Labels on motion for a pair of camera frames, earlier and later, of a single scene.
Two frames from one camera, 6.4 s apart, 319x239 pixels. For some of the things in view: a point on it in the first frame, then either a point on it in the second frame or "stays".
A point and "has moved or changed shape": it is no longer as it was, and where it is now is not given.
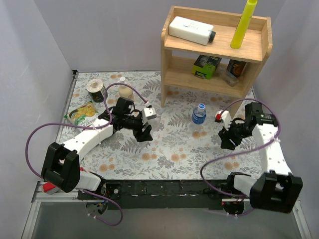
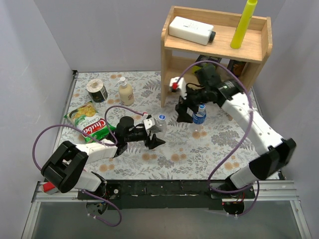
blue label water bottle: [199, 115] stays
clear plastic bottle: [155, 122] has moved or changed shape
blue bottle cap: [202, 106] stays
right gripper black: [230, 134] to [186, 102]
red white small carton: [49, 188] stays
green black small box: [205, 66] stays
